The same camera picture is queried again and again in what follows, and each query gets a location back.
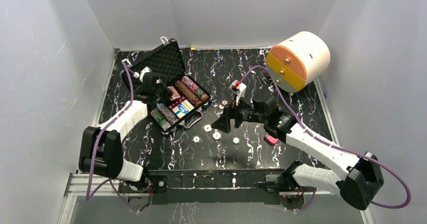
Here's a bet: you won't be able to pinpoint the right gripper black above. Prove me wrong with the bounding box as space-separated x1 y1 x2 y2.
210 94 267 133

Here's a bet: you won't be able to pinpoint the grey white poker chip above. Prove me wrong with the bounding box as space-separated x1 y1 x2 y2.
212 132 222 141

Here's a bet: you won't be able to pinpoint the black poker chip case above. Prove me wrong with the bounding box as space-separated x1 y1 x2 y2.
121 39 211 134

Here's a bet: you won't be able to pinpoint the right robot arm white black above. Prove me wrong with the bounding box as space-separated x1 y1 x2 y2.
211 92 384 210

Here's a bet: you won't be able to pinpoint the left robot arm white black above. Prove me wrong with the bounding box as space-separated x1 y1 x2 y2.
79 69 172 192

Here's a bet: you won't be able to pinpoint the red white poker chip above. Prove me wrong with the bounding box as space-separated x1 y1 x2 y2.
203 124 212 132

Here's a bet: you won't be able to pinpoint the red playing card deck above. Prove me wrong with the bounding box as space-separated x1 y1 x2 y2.
168 86 181 101

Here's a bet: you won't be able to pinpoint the green poker chip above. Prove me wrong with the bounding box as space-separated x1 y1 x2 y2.
232 137 240 145

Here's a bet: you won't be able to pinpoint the red dice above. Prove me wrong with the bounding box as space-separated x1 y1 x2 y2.
169 97 186 109

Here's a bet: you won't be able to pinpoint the blue orange chip row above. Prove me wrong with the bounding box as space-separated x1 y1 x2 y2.
157 103 179 125

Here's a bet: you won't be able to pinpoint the brown chip row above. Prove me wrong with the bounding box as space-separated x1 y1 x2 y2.
175 81 202 107

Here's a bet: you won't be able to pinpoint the blue white poker chip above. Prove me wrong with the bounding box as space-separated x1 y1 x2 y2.
192 135 201 144

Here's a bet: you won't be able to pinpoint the blue playing card deck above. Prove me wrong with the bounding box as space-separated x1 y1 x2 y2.
171 99 194 119

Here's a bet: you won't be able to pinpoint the red green chip row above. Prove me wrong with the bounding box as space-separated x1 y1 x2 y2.
151 109 171 132

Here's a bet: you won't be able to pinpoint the purple green chip row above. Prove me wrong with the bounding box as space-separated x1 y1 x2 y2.
181 76 209 101

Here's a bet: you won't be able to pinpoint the pink dealer button block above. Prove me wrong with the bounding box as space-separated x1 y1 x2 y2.
264 134 278 145

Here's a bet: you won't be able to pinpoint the round orange yellow drawer cabinet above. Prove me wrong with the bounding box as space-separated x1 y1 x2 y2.
266 31 330 93

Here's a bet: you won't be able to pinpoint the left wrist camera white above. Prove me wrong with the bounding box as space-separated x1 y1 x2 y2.
133 66 152 83

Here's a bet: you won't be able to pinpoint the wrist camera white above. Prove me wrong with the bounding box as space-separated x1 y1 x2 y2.
133 66 152 83
229 80 247 106

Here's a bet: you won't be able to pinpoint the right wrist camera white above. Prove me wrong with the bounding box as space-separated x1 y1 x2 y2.
229 80 247 106

